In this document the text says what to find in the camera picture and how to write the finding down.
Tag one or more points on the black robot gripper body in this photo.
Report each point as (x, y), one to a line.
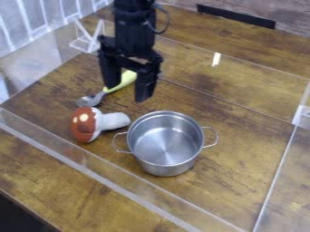
(131, 45)

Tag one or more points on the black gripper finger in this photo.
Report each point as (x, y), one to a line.
(146, 81)
(111, 71)

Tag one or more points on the green handled metal spoon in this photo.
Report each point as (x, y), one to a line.
(94, 100)

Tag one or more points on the plush brown white mushroom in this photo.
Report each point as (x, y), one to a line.
(89, 121)

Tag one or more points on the stainless steel pot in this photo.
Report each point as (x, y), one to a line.
(166, 140)

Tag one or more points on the black strip on table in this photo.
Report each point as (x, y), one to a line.
(249, 19)

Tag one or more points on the clear acrylic front barrier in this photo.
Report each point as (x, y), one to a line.
(193, 218)

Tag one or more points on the clear acrylic barrier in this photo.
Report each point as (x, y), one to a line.
(193, 218)
(286, 209)

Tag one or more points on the clear acrylic right barrier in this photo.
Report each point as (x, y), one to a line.
(286, 209)

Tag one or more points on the clear acrylic bracket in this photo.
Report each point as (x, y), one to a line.
(86, 42)

